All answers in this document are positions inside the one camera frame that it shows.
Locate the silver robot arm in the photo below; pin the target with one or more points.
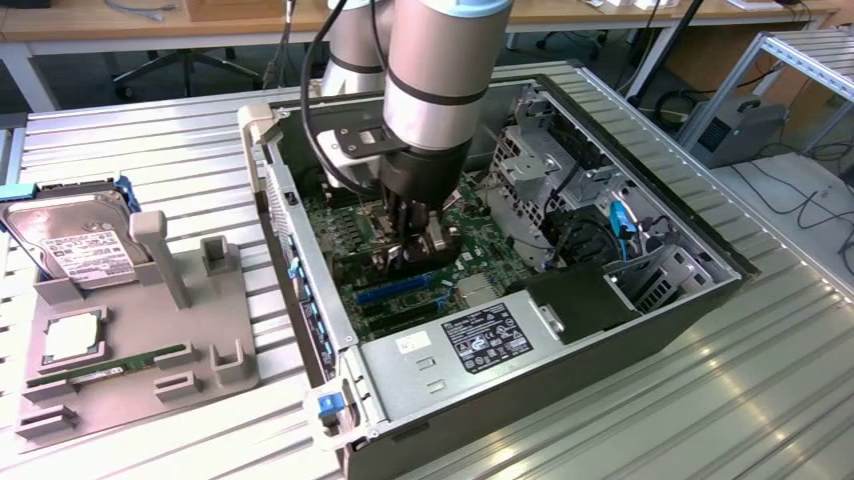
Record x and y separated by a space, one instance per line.
440 75

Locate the black plastic shroud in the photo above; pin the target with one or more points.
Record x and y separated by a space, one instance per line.
574 305

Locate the short black expansion slot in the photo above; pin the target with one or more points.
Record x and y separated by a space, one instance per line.
407 322

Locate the CPU socket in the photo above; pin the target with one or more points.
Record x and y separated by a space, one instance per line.
374 225

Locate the silver power supply unit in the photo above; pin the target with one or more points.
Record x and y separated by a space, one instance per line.
414 380

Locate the open black PC case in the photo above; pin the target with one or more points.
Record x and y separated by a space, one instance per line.
534 400

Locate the grey box device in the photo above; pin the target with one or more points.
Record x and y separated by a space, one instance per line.
741 135

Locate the blue connector part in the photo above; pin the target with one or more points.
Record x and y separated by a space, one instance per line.
16 192

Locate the silver chipset heatsink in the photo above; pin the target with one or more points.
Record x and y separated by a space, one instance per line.
480 290

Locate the black office chair base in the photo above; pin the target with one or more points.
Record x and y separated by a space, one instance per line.
567 36
189 62

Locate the long wooden desk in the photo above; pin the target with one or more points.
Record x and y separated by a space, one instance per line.
567 15

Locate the silver disk bay cage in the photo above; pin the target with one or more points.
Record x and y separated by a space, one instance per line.
527 160

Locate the blue case latch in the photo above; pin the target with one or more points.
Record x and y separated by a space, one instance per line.
330 405

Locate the green Dell motherboard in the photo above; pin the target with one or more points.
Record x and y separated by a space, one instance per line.
334 225

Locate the aluminium frame rack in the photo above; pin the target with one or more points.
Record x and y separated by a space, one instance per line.
807 52

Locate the blue expansion slot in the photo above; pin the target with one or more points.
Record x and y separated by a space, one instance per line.
390 295

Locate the grey parts rack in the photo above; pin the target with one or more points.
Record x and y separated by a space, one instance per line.
133 320

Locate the silver hard disk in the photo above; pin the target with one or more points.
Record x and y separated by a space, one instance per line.
73 235

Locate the silver CPU chip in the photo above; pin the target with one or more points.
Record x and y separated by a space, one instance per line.
69 337

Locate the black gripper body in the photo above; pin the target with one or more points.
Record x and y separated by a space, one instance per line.
420 175

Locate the black slanted pole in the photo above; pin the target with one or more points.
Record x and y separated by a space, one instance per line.
667 47

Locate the green RAM stick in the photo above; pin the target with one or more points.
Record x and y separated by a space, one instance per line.
133 361

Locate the silver perforated disk bay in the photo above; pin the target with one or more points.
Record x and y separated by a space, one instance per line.
656 287

